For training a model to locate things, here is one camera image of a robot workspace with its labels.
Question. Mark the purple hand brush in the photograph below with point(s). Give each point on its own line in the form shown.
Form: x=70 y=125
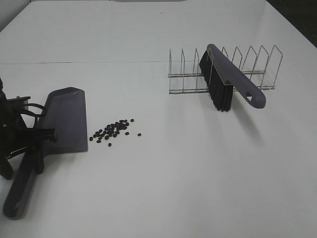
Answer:
x=222 y=77

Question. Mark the purple plastic dustpan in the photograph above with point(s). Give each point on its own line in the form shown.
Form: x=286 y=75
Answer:
x=67 y=115

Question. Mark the metal wire rack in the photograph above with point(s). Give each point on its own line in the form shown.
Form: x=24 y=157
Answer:
x=191 y=75

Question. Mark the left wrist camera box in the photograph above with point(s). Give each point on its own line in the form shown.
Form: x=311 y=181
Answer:
x=19 y=103

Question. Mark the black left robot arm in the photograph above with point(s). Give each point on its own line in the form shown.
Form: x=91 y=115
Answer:
x=18 y=129

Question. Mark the pile of coffee beans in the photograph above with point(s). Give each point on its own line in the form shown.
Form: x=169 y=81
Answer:
x=111 y=131

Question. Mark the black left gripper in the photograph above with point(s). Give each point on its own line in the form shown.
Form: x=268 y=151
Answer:
x=19 y=141

